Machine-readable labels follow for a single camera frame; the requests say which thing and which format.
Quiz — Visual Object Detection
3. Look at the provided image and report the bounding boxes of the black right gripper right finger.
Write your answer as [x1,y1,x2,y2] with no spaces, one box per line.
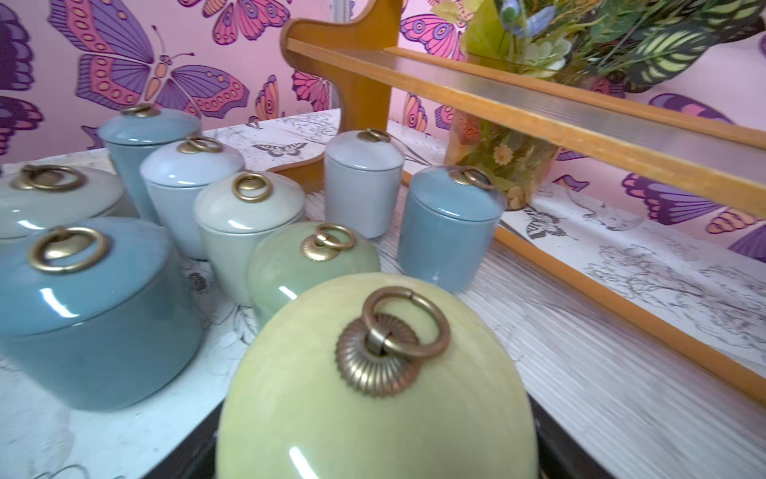
[528,395,614,479]

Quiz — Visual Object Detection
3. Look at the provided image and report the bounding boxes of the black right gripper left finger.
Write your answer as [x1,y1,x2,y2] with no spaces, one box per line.
[144,403,223,479]

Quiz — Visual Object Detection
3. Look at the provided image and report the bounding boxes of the yellow-green canister bottom shelf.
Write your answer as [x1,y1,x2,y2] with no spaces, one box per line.
[215,273,540,478]

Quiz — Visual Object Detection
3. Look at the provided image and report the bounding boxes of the green canister shelf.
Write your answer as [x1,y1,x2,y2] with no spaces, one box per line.
[245,222,380,329]

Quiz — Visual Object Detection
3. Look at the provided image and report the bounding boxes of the cream canister shelf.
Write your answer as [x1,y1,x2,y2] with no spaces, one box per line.
[193,171,306,307]

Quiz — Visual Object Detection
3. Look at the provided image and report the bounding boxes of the blue canister bottom shelf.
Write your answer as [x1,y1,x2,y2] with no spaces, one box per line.
[397,166,506,293]

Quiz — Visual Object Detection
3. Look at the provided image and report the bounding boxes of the large light blue canister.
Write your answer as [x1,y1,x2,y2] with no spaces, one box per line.
[97,103,201,224]

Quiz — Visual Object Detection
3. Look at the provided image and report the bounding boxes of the white canister bottom shelf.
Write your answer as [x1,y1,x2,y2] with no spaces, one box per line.
[324,128,404,239]

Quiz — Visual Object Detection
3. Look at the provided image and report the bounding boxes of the wooden tiered shelf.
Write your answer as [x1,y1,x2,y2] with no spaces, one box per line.
[265,0,766,479]

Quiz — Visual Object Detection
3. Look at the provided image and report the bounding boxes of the green leafy plant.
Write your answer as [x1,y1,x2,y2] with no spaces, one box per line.
[430,0,766,212]

